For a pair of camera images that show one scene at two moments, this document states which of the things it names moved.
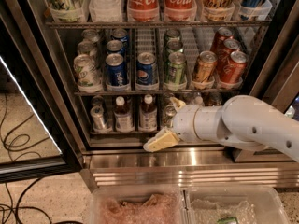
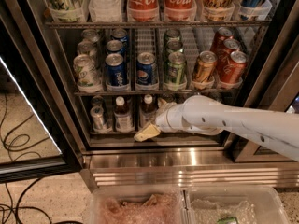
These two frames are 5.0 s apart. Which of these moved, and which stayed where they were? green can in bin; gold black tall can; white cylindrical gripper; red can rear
Moved: white cylindrical gripper
Stayed: gold black tall can; green can in bin; red can rear
